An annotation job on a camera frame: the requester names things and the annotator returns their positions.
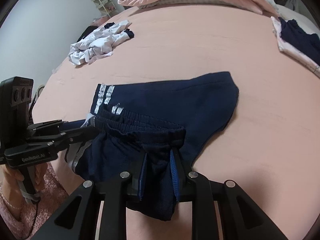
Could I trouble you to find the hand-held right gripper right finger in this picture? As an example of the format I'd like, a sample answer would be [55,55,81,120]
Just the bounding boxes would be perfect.
[170,149,288,240]

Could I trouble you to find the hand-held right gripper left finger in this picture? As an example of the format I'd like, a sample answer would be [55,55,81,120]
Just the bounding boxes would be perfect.
[32,152,148,240]

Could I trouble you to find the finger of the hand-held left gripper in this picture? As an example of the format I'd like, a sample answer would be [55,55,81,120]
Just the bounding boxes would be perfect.
[34,126,99,153]
[26,120,84,137]

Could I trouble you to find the navy striped shorts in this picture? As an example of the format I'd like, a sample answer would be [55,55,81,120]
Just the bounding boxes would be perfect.
[65,71,239,222]

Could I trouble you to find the person's left forearm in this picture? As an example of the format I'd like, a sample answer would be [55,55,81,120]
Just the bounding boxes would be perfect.
[0,184,34,240]

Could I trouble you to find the pile of white clothes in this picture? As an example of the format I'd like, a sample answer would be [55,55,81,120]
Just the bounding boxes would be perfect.
[67,20,134,67]

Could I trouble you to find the person's left hand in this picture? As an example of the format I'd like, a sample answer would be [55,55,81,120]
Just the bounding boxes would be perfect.
[1,164,48,196]

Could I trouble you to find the white shelf rack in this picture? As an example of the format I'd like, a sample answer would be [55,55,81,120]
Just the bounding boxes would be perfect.
[90,0,118,18]

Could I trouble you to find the folded white garment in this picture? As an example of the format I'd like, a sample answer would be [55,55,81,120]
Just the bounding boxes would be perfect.
[271,16,320,78]

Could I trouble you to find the folded navy garment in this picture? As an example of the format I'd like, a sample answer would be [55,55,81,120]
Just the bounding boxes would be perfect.
[278,17,320,65]

